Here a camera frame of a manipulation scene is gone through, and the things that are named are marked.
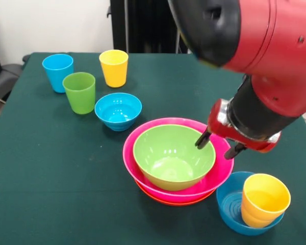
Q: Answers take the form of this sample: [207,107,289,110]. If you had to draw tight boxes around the large green bowl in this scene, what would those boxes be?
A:
[132,124,216,191]

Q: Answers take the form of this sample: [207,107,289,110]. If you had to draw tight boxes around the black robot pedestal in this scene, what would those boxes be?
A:
[109,0,189,54]

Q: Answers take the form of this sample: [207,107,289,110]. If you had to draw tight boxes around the large pink bowl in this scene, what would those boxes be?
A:
[122,117,235,197]

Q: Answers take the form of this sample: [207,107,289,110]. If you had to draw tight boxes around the tall yellow cup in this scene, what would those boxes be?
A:
[98,50,129,88]

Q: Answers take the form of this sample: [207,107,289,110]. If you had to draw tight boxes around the black chair base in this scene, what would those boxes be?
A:
[0,62,23,103]

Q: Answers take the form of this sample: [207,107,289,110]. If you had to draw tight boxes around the green cup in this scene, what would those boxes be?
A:
[62,72,96,115]

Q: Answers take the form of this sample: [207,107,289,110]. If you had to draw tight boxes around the blue cup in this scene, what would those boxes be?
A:
[42,53,74,93]

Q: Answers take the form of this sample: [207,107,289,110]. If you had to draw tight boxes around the dark blue bowl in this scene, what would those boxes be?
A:
[216,171,286,236]

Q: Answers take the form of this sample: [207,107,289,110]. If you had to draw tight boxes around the short yellow cup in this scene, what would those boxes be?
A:
[241,173,291,221]
[241,206,277,229]

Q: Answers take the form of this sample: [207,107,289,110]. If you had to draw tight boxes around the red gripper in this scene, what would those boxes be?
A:
[194,98,283,161]

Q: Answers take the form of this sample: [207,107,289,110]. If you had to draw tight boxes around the dark green table cloth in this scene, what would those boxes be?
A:
[0,52,306,245]

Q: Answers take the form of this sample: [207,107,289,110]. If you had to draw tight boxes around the orange bowl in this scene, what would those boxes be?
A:
[135,178,217,207]

